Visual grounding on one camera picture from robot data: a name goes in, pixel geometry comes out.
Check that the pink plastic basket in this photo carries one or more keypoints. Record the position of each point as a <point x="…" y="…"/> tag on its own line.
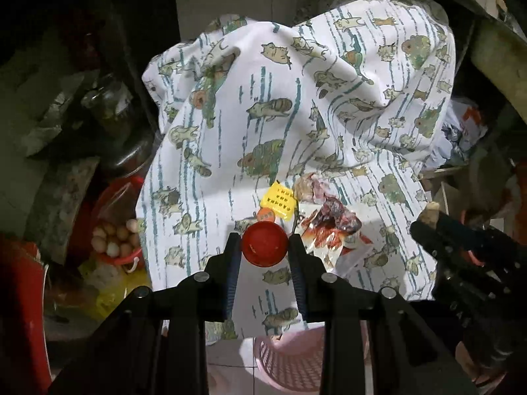
<point x="288" y="362"/>

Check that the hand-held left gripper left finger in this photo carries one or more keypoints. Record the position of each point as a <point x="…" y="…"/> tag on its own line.
<point x="234" y="267"/>

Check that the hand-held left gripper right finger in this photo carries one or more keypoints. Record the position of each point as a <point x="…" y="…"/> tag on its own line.
<point x="297" y="267"/>

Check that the pale curved pipe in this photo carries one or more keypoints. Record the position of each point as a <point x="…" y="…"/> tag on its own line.
<point x="494" y="57"/>

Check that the dark lidded pot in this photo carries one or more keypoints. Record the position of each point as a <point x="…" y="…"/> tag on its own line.
<point x="127" y="152"/>

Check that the small beige scrap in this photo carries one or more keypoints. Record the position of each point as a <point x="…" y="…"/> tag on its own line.
<point x="431" y="210"/>

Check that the pile of eggs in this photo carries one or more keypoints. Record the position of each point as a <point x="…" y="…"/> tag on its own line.
<point x="115" y="238"/>

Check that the patterned grey board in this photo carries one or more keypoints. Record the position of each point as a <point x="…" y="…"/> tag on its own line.
<point x="61" y="197"/>

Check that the red bottle cap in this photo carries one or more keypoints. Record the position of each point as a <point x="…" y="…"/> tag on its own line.
<point x="264" y="243"/>

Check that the clear wrapper with red bits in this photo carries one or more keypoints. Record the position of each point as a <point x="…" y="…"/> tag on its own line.
<point x="331" y="224"/>

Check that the small orange cap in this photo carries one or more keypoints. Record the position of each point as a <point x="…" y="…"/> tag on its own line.
<point x="265" y="215"/>

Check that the crumpled pale pink wrapper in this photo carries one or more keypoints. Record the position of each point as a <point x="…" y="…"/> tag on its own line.
<point x="308" y="187"/>

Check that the red plastic stool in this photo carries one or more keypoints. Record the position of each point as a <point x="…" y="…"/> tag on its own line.
<point x="20" y="317"/>

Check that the clear plastic bag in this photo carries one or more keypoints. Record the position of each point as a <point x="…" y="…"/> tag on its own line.
<point x="119" y="203"/>

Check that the red plastic bucket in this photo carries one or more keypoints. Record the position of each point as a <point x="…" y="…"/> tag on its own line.
<point x="108" y="191"/>

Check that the white plastic bags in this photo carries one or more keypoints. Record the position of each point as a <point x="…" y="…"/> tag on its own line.
<point x="461" y="131"/>

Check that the cat printed white cloth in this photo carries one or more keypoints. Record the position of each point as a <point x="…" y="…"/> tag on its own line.
<point x="288" y="90"/>

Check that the yellow square packet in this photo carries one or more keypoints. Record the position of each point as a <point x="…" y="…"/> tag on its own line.
<point x="279" y="201"/>

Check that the glass jar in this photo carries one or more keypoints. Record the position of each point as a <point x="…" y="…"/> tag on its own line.
<point x="109" y="103"/>

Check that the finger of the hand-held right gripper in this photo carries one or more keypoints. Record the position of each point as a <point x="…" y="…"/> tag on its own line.
<point x="432" y="232"/>

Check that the yellow plastic bag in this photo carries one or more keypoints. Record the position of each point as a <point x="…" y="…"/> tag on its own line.
<point x="111" y="292"/>

